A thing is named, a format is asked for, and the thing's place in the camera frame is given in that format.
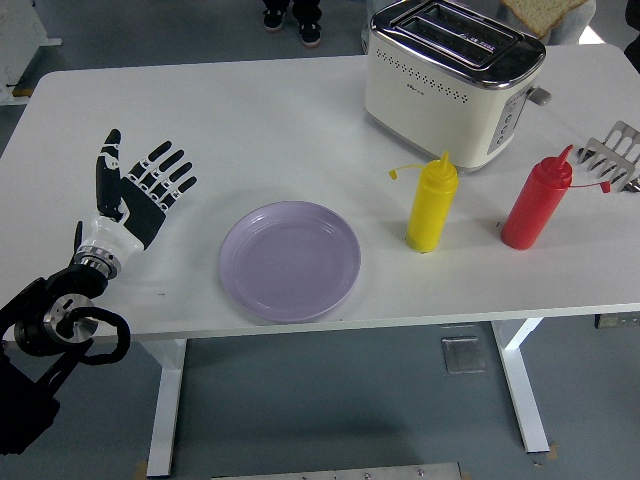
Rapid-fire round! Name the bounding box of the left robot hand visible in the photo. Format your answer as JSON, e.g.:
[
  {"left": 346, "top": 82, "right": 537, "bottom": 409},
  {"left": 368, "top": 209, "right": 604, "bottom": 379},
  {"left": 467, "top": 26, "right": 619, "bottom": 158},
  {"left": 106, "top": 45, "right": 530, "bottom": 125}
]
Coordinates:
[{"left": 79, "top": 128, "right": 199, "bottom": 257}]

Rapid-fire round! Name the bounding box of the lilac round plate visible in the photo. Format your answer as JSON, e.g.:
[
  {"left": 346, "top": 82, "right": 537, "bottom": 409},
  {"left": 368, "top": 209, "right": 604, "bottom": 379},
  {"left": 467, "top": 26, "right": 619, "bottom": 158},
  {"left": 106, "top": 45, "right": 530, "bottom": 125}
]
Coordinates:
[{"left": 218, "top": 200, "right": 362, "bottom": 323}]

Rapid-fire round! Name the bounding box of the cream two-slot toaster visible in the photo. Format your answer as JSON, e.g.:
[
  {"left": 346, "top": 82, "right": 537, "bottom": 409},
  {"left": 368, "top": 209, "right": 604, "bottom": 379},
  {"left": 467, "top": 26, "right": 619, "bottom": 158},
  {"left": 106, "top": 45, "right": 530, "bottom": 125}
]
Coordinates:
[{"left": 363, "top": 0, "right": 552, "bottom": 175}]

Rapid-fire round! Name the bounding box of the bread slice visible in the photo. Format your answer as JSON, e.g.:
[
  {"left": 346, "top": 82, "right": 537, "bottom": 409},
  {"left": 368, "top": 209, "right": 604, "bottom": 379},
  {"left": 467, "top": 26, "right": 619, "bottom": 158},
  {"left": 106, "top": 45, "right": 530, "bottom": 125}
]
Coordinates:
[{"left": 499, "top": 0, "right": 587, "bottom": 40}]

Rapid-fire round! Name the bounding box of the white machine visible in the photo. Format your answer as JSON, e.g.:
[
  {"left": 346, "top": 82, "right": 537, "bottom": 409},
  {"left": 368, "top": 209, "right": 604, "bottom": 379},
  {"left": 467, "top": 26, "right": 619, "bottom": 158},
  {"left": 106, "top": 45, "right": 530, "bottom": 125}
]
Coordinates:
[{"left": 0, "top": 0, "right": 64, "bottom": 109}]

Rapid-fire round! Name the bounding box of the white table leg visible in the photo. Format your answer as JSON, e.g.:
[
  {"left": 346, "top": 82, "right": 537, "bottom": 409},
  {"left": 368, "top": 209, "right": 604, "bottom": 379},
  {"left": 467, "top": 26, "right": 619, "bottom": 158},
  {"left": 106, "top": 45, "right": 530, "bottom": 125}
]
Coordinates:
[
  {"left": 488, "top": 319, "right": 551, "bottom": 455},
  {"left": 138, "top": 338, "right": 189, "bottom": 477}
]

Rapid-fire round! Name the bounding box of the yellow squeeze bottle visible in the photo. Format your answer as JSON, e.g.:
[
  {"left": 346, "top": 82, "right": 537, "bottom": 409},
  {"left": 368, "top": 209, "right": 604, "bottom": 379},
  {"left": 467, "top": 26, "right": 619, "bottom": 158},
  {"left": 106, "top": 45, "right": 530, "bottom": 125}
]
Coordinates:
[{"left": 388, "top": 150, "right": 459, "bottom": 253}]

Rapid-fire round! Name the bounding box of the metal floor hatch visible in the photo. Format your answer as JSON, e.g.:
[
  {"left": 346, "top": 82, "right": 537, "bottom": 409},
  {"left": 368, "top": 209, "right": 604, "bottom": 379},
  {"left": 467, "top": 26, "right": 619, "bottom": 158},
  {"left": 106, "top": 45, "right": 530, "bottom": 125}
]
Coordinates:
[{"left": 440, "top": 335, "right": 487, "bottom": 375}]

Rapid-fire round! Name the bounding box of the red squeeze bottle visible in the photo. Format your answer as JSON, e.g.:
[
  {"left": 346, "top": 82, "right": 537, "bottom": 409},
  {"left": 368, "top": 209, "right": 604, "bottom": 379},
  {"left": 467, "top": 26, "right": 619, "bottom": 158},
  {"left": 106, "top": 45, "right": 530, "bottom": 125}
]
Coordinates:
[{"left": 499, "top": 144, "right": 612, "bottom": 250}]

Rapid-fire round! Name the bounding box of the metal toast rack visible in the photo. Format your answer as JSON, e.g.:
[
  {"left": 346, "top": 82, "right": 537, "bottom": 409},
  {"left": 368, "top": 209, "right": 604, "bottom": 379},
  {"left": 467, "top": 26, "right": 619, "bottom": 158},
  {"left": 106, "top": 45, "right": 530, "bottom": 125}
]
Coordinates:
[{"left": 574, "top": 119, "right": 640, "bottom": 194}]

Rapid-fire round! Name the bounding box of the grey power strip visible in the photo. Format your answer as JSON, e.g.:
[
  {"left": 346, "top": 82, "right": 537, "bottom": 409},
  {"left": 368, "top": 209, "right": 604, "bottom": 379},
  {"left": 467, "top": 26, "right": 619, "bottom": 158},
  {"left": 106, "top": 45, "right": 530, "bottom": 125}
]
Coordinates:
[{"left": 593, "top": 312, "right": 640, "bottom": 330}]

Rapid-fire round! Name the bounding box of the metal base plate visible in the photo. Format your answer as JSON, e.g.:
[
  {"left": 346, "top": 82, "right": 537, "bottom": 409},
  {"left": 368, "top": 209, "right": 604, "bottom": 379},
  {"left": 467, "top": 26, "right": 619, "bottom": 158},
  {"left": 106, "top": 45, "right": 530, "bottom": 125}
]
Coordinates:
[{"left": 209, "top": 462, "right": 464, "bottom": 480}]

